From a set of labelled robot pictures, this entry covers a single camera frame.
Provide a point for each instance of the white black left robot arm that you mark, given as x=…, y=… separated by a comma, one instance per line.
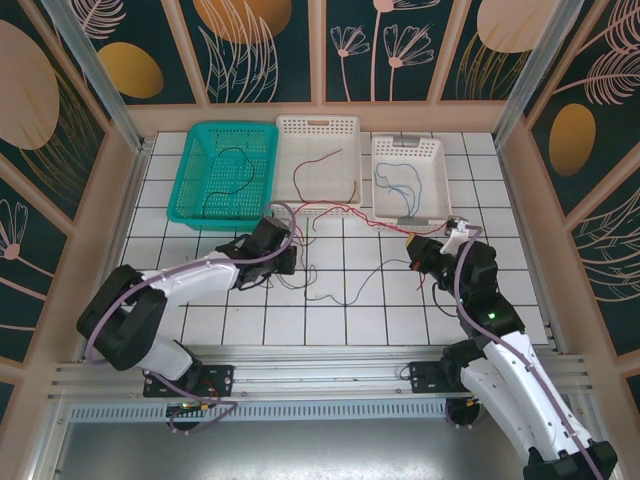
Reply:
x=190, y=277

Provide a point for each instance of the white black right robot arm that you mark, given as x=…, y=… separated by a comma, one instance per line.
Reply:
x=510, y=380

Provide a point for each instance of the small white plastic basket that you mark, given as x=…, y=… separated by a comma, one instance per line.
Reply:
x=440, y=165

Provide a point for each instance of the large white plastic basket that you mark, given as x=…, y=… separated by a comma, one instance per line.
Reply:
x=315, y=210

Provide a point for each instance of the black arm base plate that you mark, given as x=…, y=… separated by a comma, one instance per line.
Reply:
x=220, y=380
x=420, y=377

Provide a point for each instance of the aluminium front rail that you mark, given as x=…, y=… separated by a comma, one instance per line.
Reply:
x=320, y=372

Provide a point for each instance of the teal plastic basket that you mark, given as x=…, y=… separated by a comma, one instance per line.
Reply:
x=225, y=222

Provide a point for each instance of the grey metal sheet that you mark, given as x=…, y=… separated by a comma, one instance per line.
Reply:
x=320, y=450

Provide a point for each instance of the aluminium corner post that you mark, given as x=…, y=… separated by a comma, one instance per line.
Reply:
x=526, y=75
x=106, y=95

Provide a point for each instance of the aluminium side rail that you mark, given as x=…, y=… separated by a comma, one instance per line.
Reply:
x=124, y=225
x=525, y=225

